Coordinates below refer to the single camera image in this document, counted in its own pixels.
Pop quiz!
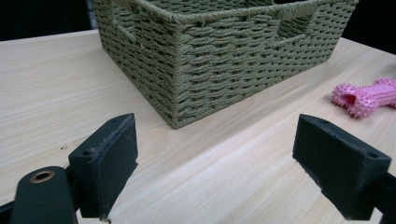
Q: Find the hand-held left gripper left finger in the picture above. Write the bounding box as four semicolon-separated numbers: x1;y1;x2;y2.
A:
67;112;139;220

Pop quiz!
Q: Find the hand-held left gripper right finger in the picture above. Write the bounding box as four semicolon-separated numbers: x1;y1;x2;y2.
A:
291;113;392;221

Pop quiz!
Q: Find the pink spiky bone toy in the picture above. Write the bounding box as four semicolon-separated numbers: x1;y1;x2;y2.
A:
330;77;396;119

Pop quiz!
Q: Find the green woven basket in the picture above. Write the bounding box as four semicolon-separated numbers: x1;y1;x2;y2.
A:
92;0;360;130

